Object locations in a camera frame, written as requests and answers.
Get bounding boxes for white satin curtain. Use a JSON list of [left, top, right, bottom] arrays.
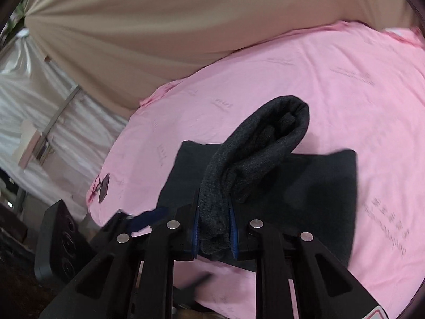
[[0, 28, 133, 220]]

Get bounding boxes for grey metal rail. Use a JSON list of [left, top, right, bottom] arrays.
[[42, 86, 82, 140]]

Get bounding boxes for dark grey pants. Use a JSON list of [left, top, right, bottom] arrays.
[[156, 95, 358, 268]]

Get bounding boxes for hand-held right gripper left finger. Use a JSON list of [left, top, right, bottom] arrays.
[[40, 189, 200, 319]]

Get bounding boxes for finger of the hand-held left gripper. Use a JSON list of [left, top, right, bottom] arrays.
[[99, 207, 169, 240], [180, 272, 214, 290]]

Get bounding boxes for dark red phone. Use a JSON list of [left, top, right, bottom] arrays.
[[99, 173, 111, 203]]

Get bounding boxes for beige cardboard box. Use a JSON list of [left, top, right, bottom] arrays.
[[18, 120, 50, 170]]

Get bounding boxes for pink ruffled pillow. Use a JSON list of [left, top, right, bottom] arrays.
[[385, 23, 425, 48]]

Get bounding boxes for beige cloth backdrop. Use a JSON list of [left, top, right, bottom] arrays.
[[25, 0, 419, 118]]

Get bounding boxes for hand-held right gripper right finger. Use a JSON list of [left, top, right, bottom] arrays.
[[229, 204, 383, 319]]

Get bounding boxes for red framed glasses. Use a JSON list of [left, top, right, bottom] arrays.
[[87, 176, 102, 203]]

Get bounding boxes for pink bed sheet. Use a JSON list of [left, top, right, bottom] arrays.
[[86, 20, 425, 319]]

